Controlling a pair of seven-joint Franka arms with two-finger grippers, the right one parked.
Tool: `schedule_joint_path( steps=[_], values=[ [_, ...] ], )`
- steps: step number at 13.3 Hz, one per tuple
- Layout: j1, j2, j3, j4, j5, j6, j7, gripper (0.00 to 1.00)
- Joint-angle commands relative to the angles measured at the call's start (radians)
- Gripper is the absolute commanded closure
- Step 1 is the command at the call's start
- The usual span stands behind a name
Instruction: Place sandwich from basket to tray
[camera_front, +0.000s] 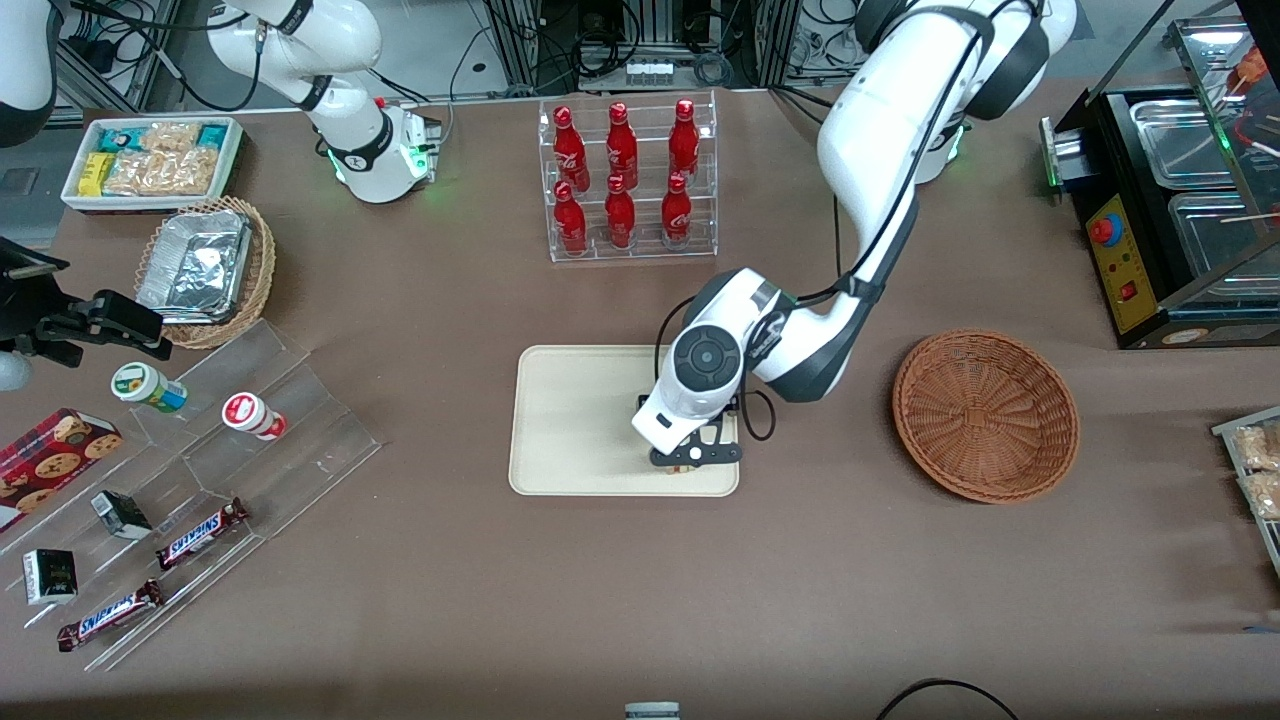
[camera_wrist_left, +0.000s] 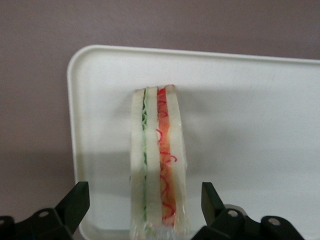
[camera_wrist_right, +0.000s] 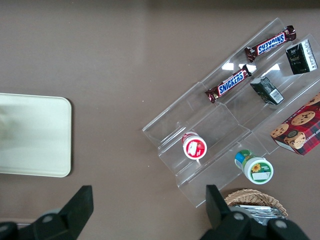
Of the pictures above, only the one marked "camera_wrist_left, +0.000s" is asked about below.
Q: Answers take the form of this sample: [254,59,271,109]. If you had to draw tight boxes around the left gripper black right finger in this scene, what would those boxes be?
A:
[191,181,305,240]

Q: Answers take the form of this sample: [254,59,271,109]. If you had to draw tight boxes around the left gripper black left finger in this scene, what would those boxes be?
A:
[0,181,90,240]

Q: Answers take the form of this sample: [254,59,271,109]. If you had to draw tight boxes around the triangle sandwich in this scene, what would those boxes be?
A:
[129,84,192,240]

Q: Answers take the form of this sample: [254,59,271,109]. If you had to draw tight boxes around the cream plastic tray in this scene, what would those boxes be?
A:
[66,44,320,240]

